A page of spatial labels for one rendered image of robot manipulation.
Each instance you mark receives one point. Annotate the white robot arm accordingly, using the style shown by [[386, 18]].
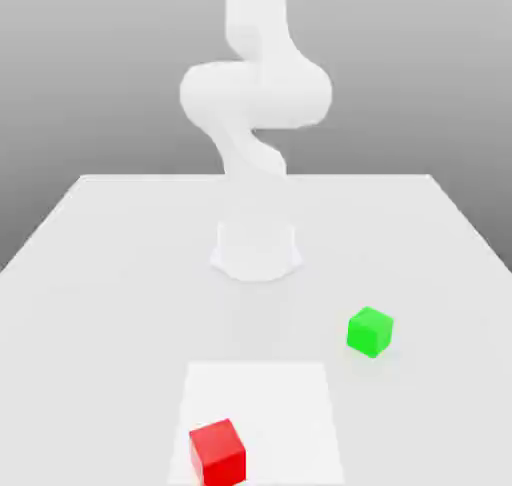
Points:
[[256, 94]]

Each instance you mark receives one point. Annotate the small red cube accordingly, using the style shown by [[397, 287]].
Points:
[[218, 452]]

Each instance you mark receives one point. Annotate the small green cube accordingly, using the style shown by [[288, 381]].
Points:
[[369, 332]]

